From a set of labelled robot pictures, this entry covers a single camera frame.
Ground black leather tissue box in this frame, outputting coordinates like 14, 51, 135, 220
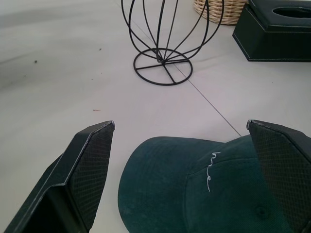
232, 0, 311, 63

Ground black wire basket stand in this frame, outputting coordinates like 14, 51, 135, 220
121, 0, 225, 86

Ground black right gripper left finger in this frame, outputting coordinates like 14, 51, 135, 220
2, 120, 115, 233

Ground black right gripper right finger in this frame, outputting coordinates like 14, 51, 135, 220
246, 119, 311, 233

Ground dark green baseball cap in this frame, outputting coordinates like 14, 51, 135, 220
117, 134, 300, 233

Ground woven wicker basket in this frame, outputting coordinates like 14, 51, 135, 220
193, 0, 248, 26

